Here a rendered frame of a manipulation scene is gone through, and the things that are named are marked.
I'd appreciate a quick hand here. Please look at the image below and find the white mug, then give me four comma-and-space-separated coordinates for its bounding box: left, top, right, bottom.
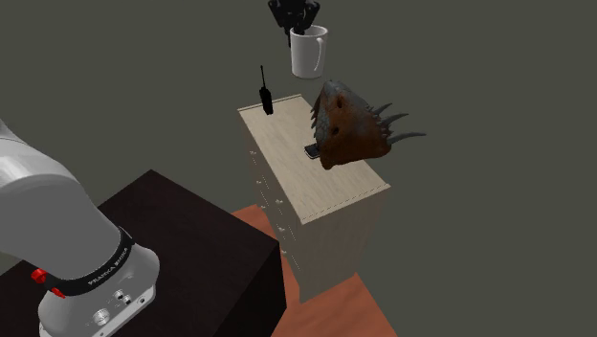
289, 24, 329, 80

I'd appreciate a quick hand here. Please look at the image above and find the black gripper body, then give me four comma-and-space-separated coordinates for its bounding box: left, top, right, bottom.
267, 0, 321, 28

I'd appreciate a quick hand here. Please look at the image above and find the dark robot stand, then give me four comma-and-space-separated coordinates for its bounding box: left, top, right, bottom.
0, 168, 287, 337

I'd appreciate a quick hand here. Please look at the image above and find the orange rug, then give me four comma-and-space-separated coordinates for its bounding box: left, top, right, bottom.
231, 204, 399, 337

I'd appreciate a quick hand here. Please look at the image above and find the pale wooden chest of drawers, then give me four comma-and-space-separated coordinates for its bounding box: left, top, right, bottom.
236, 93, 392, 305

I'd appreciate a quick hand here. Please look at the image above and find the brown spiked dinosaur head figure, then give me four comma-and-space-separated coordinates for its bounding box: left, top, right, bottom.
309, 79, 428, 171

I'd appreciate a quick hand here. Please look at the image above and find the black walkie-talkie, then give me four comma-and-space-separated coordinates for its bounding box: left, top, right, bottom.
258, 65, 275, 117

